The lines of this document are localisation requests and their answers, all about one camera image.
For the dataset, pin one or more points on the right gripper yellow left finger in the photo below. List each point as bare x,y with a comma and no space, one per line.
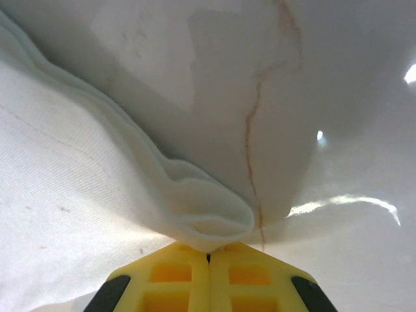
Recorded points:
175,286

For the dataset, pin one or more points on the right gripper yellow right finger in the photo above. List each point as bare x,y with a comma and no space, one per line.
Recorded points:
250,286

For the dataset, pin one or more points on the white t-shirt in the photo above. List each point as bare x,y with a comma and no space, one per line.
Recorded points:
65,162

